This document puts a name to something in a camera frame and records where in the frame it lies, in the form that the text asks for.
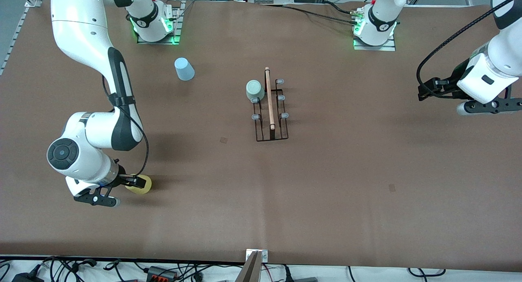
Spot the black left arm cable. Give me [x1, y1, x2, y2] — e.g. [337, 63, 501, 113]
[416, 0, 522, 100]

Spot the black box with red parts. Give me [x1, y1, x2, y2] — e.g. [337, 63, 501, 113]
[146, 266, 178, 281]

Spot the yellow plastic cup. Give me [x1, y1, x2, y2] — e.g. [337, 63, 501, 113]
[124, 174, 153, 195]

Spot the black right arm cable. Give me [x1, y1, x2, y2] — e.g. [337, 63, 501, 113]
[102, 76, 149, 177]

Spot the light blue plastic cup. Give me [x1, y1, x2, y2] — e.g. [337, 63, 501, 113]
[174, 57, 195, 82]

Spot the small metal clamp bracket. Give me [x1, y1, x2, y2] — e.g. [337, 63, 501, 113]
[246, 249, 269, 263]

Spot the black wire cup holder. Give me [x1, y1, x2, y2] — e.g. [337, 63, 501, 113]
[252, 67, 290, 142]

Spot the grey wooden beam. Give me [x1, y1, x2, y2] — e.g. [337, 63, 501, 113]
[235, 251, 262, 282]

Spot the black power adapter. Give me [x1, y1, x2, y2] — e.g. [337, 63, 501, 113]
[11, 273, 44, 282]

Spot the brown table cover sheet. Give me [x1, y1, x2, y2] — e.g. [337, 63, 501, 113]
[0, 0, 522, 272]

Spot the mint green plastic cup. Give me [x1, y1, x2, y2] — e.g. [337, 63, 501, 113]
[246, 80, 265, 103]

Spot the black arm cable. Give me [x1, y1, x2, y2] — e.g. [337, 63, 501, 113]
[102, 76, 149, 177]
[416, 0, 522, 100]

